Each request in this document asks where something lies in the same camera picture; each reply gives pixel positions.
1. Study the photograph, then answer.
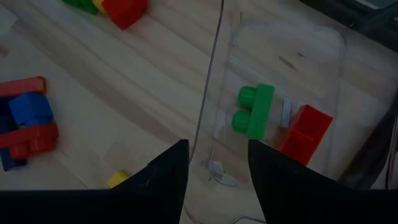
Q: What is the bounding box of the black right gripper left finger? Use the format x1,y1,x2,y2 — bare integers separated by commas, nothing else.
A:
102,139,190,224

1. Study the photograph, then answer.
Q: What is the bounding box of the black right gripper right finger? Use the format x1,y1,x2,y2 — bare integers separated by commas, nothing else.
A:
248,139,374,224

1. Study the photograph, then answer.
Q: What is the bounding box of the yellow long bar block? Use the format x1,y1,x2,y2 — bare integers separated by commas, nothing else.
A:
107,169,130,190

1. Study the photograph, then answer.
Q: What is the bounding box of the red toy block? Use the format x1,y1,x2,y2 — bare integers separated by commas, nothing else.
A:
101,0,149,31
0,123,60,161
277,104,334,167

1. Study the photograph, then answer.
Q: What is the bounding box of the green toy block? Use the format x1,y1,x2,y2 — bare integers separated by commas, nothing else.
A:
61,0,100,16
231,83,276,141

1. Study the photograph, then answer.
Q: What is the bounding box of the blue toy block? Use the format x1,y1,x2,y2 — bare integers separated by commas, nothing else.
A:
0,96,13,133
8,91,54,127

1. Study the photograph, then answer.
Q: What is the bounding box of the clear plastic bin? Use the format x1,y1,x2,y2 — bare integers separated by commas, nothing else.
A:
182,0,389,224

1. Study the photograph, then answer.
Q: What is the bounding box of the yellow toy block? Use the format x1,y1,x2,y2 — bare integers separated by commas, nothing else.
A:
91,0,107,14

